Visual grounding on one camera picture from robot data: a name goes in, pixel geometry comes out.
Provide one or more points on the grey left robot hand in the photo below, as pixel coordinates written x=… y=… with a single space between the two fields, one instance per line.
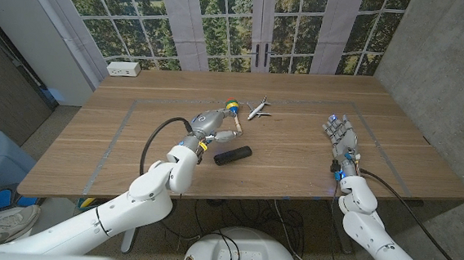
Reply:
x=206 y=122

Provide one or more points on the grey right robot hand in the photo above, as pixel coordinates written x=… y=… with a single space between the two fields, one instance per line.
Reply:
x=344 y=140

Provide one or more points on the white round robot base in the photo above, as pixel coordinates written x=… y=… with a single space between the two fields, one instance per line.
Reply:
x=244 y=245

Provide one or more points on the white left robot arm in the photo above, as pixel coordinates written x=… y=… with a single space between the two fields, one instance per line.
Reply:
x=128 y=204

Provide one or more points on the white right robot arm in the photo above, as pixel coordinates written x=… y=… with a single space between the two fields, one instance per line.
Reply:
x=372 y=238

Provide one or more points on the colourful wooden maraca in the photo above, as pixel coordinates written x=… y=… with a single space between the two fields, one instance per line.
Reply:
x=231 y=104

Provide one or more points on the white toy airplane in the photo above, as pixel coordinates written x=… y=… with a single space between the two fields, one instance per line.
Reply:
x=256 y=109

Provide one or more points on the printed window backdrop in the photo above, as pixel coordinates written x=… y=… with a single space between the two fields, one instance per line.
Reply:
x=227 y=27

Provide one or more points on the white power strip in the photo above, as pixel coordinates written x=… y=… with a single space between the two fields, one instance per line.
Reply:
x=123 y=69

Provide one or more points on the green and yellow floor item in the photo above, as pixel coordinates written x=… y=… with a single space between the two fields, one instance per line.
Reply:
x=87 y=202

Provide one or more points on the blue and black pad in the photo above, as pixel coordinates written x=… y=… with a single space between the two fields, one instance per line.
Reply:
x=2 y=199

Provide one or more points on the white sneaker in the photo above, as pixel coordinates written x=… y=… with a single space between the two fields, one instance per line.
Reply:
x=8 y=227

